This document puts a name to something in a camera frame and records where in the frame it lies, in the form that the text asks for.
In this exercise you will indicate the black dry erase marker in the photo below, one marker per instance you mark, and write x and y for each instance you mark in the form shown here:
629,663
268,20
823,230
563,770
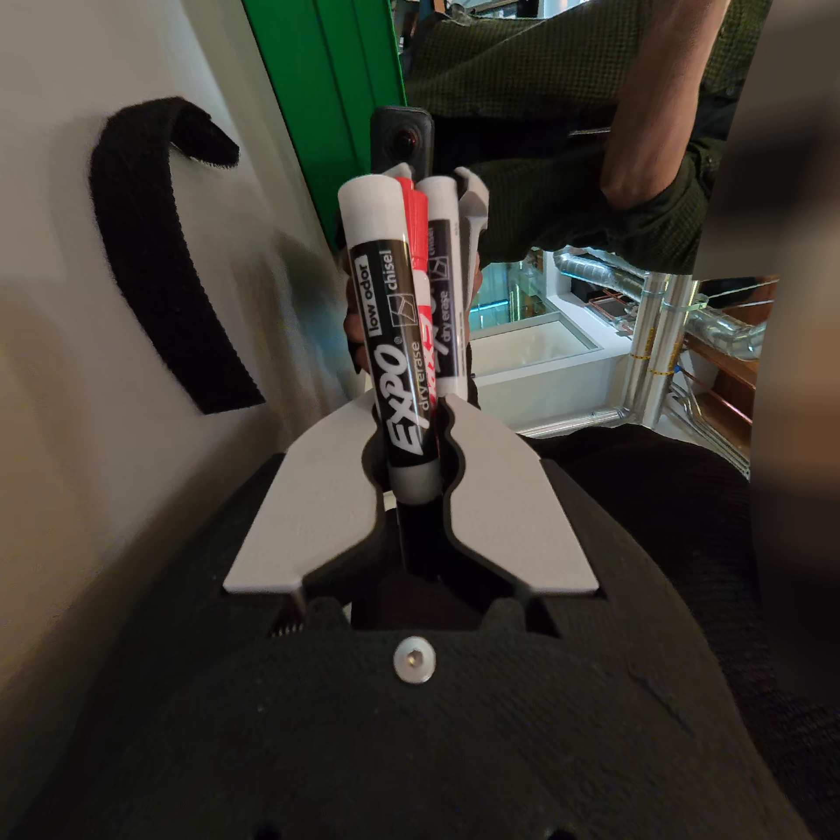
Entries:
449,295
387,295

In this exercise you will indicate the silver ventilation duct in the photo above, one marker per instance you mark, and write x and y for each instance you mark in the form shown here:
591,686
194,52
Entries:
656,341

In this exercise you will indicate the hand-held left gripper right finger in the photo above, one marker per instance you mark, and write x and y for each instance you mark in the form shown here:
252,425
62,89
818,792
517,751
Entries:
512,518

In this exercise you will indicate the person's right hand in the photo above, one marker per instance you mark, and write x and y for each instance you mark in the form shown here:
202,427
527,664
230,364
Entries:
354,334

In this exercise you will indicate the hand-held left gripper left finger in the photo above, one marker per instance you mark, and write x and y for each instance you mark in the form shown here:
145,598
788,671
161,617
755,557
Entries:
308,512

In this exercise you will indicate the person's black knit clothing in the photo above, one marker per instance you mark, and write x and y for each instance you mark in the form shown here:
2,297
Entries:
656,499

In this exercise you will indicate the person's dark green shirt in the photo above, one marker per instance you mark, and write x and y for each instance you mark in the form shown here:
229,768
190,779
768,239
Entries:
525,65

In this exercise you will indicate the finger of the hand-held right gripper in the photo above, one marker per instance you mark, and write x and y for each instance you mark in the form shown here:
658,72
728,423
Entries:
400,172
474,210

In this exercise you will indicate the green plastic bin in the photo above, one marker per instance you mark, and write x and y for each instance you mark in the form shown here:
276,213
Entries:
315,98

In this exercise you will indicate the red dry erase marker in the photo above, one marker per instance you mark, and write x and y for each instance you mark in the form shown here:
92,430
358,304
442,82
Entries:
412,216

